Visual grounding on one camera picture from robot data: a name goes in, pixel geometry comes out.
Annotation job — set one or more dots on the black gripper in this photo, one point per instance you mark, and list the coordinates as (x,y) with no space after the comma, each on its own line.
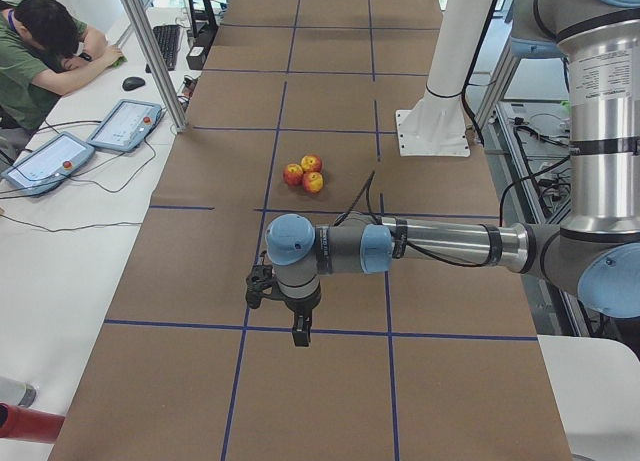
(300,306)

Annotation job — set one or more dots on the red yellow apple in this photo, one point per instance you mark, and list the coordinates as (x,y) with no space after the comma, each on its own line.
(311,163)
(312,182)
(293,174)

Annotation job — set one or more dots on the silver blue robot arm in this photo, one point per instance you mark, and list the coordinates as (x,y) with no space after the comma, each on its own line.
(593,254)

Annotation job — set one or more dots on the red yellow apple front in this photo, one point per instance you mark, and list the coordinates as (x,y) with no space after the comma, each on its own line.
(312,182)

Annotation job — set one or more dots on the red yellow apple back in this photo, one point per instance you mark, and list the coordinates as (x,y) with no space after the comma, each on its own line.
(311,163)

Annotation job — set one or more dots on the brown paper table cover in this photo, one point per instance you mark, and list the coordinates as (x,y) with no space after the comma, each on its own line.
(246,325)

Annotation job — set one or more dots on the far teach pendant tablet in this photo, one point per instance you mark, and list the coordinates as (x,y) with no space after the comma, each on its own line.
(126,126)

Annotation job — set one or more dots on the teach pendant tablet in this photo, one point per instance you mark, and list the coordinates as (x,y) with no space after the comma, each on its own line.
(48,166)
(126,126)

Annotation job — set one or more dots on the black box with label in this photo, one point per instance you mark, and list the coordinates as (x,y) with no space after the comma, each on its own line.
(196,58)

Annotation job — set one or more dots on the near teach pendant tablet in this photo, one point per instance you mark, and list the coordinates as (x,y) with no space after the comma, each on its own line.
(48,166)

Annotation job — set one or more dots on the black computer mouse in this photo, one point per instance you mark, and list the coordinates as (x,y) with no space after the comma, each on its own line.
(132,83)

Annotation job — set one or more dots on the red cylinder object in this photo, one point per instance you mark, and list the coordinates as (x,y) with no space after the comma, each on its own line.
(25,424)

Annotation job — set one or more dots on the black keyboard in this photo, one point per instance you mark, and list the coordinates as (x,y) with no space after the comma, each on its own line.
(168,40)

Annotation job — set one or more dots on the person in green shirt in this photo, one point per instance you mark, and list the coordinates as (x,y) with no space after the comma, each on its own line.
(46,54)

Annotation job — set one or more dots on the white pedestal base plate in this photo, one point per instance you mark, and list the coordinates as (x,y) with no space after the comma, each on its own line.
(433,127)

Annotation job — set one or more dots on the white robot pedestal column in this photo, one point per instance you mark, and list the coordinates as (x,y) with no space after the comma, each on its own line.
(459,36)

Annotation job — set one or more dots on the aluminium frame post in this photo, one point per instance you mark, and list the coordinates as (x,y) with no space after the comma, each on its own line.
(139,21)

